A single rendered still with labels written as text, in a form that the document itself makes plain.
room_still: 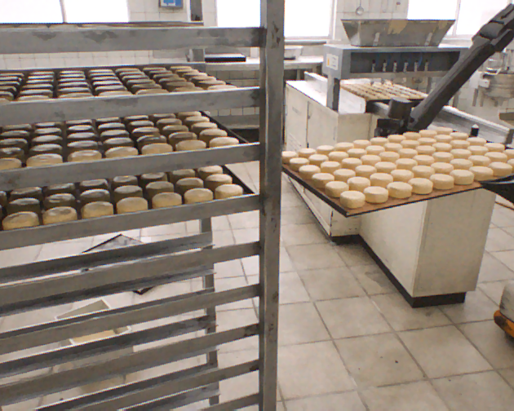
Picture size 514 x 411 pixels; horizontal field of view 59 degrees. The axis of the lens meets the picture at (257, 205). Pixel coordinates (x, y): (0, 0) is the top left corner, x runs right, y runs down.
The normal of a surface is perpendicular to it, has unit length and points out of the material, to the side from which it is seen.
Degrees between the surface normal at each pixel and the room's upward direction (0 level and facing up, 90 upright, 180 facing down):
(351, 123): 90
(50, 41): 90
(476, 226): 90
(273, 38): 90
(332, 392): 0
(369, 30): 115
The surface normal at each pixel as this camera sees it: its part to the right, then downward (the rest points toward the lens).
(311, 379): 0.00, -0.92
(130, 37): 0.36, 0.36
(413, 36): 0.15, 0.74
